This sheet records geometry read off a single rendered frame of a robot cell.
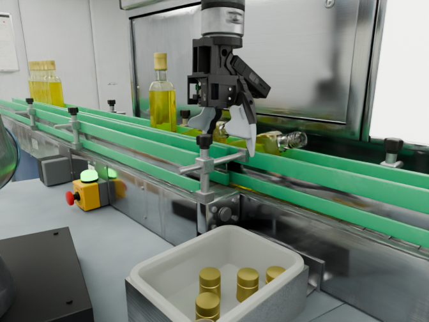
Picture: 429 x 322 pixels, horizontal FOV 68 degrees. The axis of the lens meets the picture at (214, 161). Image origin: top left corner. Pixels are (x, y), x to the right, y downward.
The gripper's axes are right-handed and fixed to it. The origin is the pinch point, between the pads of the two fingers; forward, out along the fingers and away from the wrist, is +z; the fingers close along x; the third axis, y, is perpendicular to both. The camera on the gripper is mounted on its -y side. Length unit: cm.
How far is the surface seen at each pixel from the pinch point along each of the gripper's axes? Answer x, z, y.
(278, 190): 7.8, 6.8, -6.0
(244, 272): 13.8, 16.4, 6.9
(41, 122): -98, 3, 19
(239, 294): 14.2, 19.7, 8.2
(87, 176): -39.3, 11.8, 16.8
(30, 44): -608, -81, -39
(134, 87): -78, -12, -12
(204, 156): 1.9, 0.2, 6.7
